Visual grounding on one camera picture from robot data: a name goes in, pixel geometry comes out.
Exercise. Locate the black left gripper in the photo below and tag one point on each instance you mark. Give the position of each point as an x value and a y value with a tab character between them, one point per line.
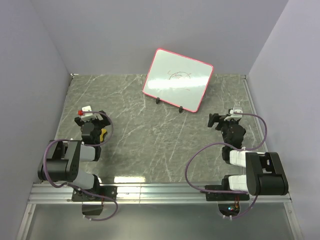
77	119

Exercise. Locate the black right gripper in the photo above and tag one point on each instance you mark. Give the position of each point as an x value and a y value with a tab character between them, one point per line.
213	119

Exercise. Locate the yellow whiteboard eraser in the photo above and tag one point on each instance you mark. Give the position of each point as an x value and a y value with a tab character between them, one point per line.
103	134

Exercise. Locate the pink framed whiteboard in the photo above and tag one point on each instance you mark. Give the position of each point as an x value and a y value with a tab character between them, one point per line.
178	80

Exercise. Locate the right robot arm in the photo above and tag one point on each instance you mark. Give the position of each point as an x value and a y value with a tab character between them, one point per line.
264	172

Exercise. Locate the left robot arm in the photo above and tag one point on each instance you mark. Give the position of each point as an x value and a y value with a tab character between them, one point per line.
60	165

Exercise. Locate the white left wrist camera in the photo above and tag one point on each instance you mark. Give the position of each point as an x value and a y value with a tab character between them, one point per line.
86	114

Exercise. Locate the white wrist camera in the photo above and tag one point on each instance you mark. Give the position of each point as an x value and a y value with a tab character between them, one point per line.
86	114
234	114

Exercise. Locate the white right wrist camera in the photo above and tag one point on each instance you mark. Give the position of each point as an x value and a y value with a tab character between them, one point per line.
234	114

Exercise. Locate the wire whiteboard stand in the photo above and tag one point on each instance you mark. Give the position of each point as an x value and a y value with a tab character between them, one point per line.
158	100

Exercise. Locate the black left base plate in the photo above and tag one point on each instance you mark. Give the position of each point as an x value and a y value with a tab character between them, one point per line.
105	193

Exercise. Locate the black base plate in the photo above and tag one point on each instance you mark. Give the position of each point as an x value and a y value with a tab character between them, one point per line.
105	193
218	197

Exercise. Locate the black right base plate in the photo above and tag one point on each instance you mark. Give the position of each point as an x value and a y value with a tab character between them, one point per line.
218	197

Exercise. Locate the aluminium front rail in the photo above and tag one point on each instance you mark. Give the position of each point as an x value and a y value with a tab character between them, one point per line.
127	193

